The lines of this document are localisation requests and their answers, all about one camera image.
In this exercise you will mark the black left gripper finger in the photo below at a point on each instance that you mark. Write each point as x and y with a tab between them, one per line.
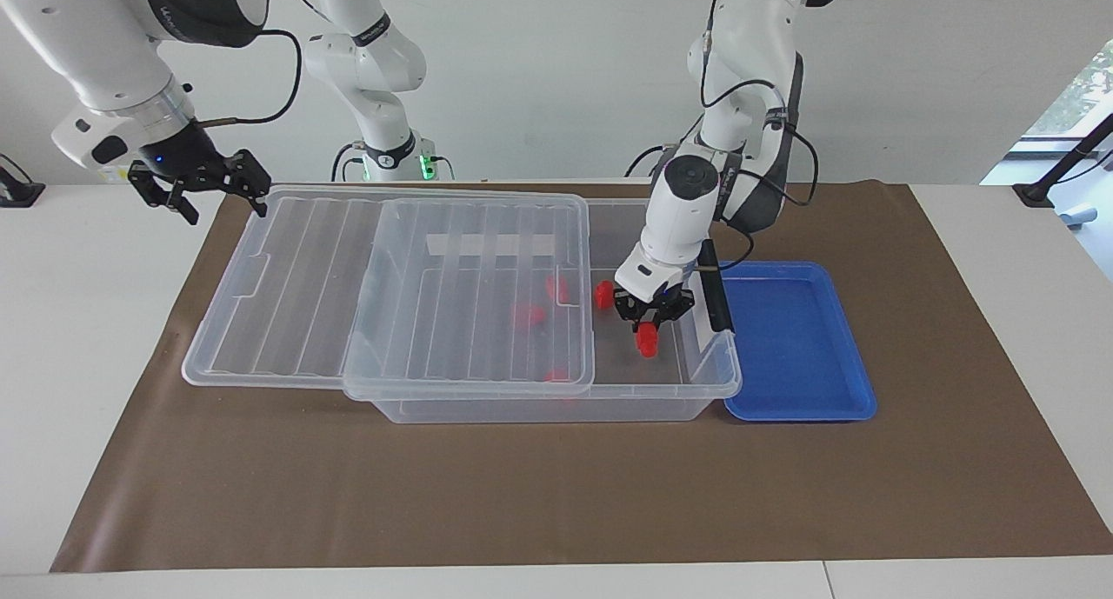
637	323
665	318

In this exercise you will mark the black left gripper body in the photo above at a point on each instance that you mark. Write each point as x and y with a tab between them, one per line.
656	302

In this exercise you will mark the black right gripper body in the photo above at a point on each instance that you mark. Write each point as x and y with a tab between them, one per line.
178	160

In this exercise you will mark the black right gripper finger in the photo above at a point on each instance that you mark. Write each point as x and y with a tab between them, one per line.
248	177
156	190

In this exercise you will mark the red block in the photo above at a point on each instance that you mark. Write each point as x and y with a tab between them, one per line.
647	345
556	289
603	296
526	314
558	377

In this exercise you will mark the clear ribbed plastic lid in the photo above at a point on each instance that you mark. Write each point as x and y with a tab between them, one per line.
287	303

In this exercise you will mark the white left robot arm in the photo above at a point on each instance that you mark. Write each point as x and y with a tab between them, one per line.
687	216

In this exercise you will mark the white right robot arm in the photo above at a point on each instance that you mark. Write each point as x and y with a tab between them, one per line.
87	51

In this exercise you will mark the blue plastic tray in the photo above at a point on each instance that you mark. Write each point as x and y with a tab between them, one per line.
800	347

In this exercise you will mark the clear plastic storage box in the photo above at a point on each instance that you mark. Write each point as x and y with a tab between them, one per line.
522	408

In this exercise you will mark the black table clamp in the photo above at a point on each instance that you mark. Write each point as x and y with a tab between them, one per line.
22	195

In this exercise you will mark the brown paper table mat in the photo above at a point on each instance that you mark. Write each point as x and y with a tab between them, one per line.
261	477

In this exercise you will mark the black angled stand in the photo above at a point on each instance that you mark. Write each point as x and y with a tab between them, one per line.
1035	193

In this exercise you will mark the pale blue cylinder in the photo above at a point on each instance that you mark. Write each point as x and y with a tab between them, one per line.
1078	215

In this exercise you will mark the window with green view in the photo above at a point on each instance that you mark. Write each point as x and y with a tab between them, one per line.
1087	95

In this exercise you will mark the white wall socket strip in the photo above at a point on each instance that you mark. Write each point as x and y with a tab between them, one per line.
113	176

